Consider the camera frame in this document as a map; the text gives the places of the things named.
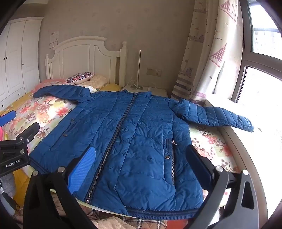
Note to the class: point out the paper note on wall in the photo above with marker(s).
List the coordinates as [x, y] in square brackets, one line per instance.
[55, 36]

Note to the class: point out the white wardrobe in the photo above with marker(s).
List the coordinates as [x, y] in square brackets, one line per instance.
[15, 55]

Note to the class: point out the white bed headboard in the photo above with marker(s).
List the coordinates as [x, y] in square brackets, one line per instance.
[77, 61]

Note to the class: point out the beige pillow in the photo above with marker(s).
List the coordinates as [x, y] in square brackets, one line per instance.
[99, 81]

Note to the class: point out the white nightstand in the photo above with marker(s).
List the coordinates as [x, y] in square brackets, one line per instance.
[158, 92]

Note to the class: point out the thin white lamp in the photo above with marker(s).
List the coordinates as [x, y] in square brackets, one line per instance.
[139, 66]

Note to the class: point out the person's left forearm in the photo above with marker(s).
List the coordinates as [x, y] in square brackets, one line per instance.
[8, 183]

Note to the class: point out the wall socket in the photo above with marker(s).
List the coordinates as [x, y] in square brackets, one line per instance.
[154, 72]

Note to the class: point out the wall light switch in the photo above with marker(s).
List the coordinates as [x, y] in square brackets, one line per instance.
[53, 45]

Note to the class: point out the printed curtain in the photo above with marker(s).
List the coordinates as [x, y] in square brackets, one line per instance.
[204, 55]

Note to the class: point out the bright pink cloth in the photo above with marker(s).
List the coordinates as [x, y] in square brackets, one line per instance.
[1, 133]

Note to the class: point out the blue quilted jacket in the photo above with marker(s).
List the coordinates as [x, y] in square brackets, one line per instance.
[136, 136]

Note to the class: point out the patterned pillow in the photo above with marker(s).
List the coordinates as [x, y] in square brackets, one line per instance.
[79, 77]

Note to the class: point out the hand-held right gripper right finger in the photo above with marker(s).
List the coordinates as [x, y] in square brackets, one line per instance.
[195, 159]

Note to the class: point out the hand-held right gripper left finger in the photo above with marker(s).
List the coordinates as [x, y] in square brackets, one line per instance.
[81, 169]

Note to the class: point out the pale pink blanket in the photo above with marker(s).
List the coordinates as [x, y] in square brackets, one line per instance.
[50, 83]

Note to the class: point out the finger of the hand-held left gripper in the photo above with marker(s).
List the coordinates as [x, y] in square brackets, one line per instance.
[7, 117]
[29, 130]

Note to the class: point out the brown plaid plush blanket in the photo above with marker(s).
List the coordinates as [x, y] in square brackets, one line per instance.
[143, 223]

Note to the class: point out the window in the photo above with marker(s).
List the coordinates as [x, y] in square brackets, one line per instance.
[244, 55]

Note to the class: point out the floral bed quilt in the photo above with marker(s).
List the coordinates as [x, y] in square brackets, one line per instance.
[44, 114]

